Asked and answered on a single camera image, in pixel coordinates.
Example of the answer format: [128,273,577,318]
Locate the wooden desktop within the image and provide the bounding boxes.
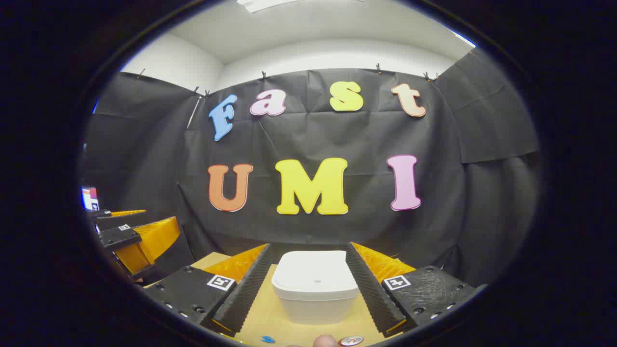
[143,252,403,347]

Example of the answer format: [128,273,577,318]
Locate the black backdrop cloth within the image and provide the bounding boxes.
[80,48,540,290]

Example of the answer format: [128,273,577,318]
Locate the white desktop garbage bin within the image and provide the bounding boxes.
[271,250,361,325]

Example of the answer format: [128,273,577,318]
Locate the ceiling light panel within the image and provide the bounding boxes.
[236,0,302,13]

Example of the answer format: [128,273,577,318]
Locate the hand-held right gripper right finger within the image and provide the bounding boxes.
[345,242,487,338]

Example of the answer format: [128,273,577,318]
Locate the computer monitor screen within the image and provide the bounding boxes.
[81,187,100,211]

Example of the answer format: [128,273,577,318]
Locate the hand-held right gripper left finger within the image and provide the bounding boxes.
[143,243,273,337]

